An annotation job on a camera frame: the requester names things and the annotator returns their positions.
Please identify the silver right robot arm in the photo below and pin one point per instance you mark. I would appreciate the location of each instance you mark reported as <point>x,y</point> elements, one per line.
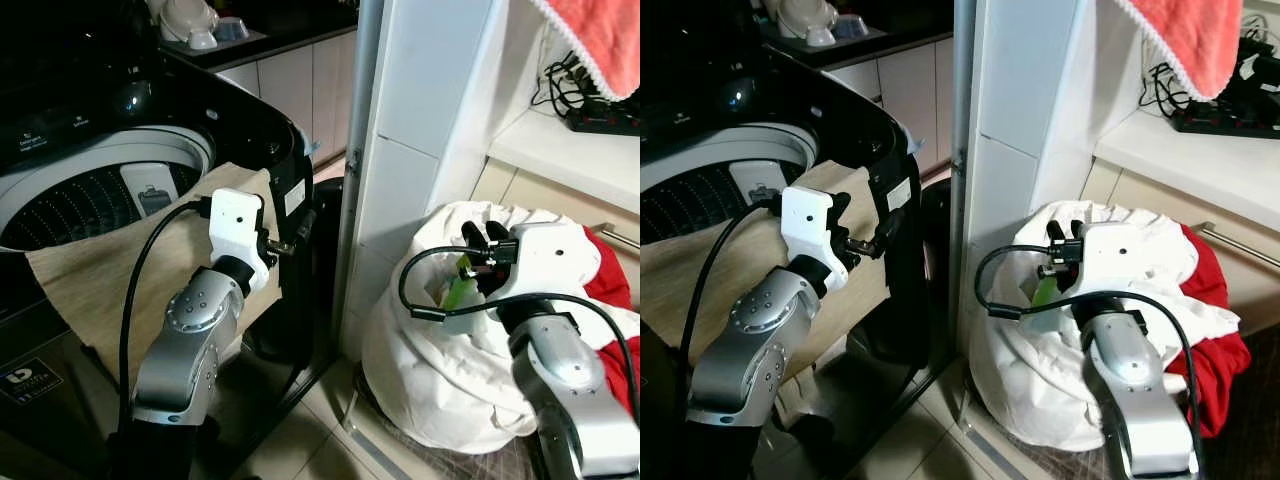
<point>1132,385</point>
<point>572,385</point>

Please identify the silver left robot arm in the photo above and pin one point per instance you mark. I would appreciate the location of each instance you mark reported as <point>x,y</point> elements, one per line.
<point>190,322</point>
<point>750,322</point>

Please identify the black top-load washing machine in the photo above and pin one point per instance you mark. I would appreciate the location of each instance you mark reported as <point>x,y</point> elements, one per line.
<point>700,110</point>
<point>70,120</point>

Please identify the green cloth piece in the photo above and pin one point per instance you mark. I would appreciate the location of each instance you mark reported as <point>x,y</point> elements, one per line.
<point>1045,292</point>
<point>462,292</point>

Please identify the white countertop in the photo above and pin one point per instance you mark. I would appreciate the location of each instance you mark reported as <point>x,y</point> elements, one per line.
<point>1190,160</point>
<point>570,155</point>

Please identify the red cloth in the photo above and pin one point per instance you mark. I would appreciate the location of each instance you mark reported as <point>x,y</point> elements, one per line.
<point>1215,350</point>
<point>608,280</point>

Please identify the beige kitchen cabinet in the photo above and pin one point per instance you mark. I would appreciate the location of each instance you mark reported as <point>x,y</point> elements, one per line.
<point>910,95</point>
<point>300,90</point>

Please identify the black power strip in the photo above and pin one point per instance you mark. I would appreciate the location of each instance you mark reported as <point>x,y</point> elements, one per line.
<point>605,120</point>
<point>1230,122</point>

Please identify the beige towel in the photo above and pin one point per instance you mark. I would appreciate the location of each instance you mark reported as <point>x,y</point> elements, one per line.
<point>90,280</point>
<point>680,290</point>

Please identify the small blue container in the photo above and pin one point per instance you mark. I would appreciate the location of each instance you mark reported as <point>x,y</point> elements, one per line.
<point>852,26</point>
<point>232,28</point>

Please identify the coral towel with white trim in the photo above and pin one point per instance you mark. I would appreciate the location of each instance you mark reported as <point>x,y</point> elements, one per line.
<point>1190,40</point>
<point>600,40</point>

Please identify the white kitchen appliance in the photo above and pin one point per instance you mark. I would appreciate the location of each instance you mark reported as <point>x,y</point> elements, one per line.
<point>805,18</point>
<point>185,20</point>

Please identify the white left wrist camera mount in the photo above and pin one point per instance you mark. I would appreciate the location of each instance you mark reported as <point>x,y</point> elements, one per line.
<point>233,225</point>
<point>806,222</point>

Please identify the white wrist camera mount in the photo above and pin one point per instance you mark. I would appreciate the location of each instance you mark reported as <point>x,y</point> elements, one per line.
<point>1122,258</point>
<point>548,262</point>
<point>806,222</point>
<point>233,225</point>

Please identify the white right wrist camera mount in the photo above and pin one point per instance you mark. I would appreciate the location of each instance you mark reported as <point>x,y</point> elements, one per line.
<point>1122,258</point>
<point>548,262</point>

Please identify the silver door frame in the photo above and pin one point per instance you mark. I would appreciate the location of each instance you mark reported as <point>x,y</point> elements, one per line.
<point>962,150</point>
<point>358,150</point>

